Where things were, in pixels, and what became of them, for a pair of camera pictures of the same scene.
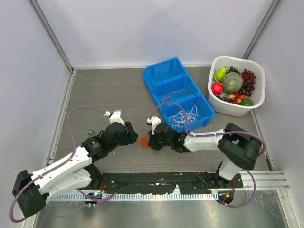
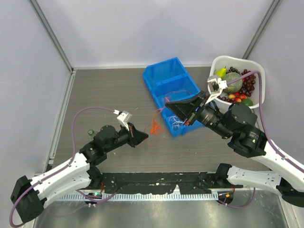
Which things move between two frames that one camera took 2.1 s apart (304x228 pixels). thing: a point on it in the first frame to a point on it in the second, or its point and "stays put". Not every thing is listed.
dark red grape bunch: (247, 85) stays put
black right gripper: (152, 142) to (186, 109)
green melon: (232, 82) stays put
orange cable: (143, 141) to (156, 127)
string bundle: (179, 118) stays put
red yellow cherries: (238, 97) stays put
